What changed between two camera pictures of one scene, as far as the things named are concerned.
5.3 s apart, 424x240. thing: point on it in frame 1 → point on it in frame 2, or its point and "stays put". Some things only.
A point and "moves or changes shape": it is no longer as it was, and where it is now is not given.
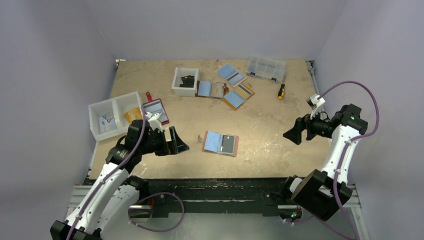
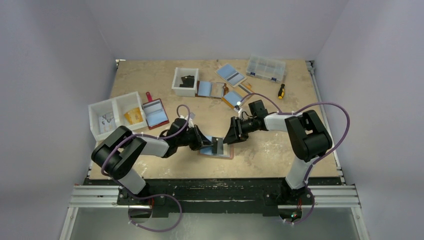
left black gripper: x=176 y=145 → x=200 y=140
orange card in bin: x=135 y=114 stays put
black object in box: x=188 y=81 stays put
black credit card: x=228 y=143 moves or changes shape
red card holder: x=155 y=106 stays put
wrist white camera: x=155 y=121 → x=191 y=117
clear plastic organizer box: x=266 y=68 stays put
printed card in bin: x=107 y=122 stays put
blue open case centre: x=211 y=89 stays put
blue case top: x=230 y=74 stays put
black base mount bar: x=215 y=197 stays put
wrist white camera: x=319 y=103 → x=237 y=108
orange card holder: x=234 y=98 stays put
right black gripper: x=307 y=127 → x=236 y=128
